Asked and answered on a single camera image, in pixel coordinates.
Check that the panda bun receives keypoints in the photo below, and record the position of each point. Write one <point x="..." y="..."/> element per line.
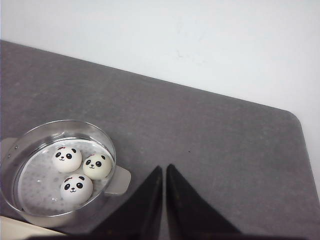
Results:
<point x="67" y="159"/>
<point x="76" y="189"/>
<point x="97" y="166"/>

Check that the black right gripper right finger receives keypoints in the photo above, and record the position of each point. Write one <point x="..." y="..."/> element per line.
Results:
<point x="190" y="217"/>

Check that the stainless steel steamer pot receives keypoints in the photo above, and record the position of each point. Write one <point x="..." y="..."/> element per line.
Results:
<point x="58" y="173"/>

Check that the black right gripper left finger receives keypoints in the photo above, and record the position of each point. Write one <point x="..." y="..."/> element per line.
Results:
<point x="139" y="217"/>

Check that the beige plastic tray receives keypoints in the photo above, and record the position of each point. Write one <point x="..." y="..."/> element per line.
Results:
<point x="11" y="229"/>

